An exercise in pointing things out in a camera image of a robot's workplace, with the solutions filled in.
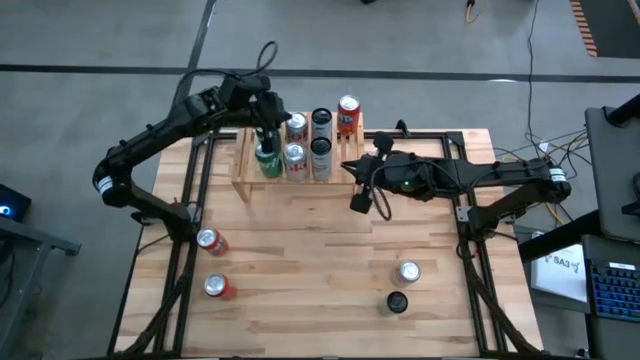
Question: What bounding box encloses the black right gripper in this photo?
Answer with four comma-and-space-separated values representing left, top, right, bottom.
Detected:
341, 131, 401, 215

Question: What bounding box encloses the white SA3 paper sign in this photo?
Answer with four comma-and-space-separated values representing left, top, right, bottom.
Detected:
529, 243, 590, 304

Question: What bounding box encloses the black braided cable loom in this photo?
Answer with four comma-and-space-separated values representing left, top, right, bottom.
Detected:
117, 234, 199, 359
457, 242, 531, 357

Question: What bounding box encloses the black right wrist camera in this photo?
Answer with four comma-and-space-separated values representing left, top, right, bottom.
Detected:
397, 159, 434, 202

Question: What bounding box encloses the black side desk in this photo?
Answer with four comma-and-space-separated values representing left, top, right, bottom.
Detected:
517, 209, 640, 360

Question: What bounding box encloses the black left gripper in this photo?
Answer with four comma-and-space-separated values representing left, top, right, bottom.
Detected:
249, 90, 293, 154

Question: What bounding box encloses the red Fanta strawberry can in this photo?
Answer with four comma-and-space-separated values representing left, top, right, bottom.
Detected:
337, 94, 362, 135
204, 273, 238, 301
195, 227, 232, 258

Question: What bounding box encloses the black right camera cable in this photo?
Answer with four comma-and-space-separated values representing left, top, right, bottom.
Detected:
370, 164, 451, 222

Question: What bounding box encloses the black computer with blue light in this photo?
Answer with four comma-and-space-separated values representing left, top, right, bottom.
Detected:
0, 182, 33, 224

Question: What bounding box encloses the black aluminium table frame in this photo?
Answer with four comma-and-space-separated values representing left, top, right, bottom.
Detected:
107, 119, 539, 359

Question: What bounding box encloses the orange striped black mat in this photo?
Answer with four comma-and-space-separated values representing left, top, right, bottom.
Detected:
569, 0, 640, 59

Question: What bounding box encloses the black pole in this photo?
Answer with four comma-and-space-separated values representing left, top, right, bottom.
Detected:
602, 93, 640, 127

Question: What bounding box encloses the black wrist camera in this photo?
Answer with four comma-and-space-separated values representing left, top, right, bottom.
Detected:
217, 74, 261, 114
397, 159, 434, 202

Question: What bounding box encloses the black camera cable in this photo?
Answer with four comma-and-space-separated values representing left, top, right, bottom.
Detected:
172, 40, 279, 116
370, 164, 451, 222

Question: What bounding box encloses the black left camera cable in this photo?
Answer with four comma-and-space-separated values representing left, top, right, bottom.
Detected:
172, 40, 279, 116

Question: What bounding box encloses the grey side table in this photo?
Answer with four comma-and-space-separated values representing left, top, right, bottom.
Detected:
0, 214, 83, 360

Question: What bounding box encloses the backlit black keyboard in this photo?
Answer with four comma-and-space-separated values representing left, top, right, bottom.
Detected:
588, 260, 640, 324

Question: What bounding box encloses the wooden slatted shelf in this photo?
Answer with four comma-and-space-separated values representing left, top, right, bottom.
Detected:
230, 110, 368, 204

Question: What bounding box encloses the black floor cable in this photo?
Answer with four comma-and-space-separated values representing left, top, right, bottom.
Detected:
525, 0, 541, 146

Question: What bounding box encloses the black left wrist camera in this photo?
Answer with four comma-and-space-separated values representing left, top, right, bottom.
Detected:
217, 74, 261, 114

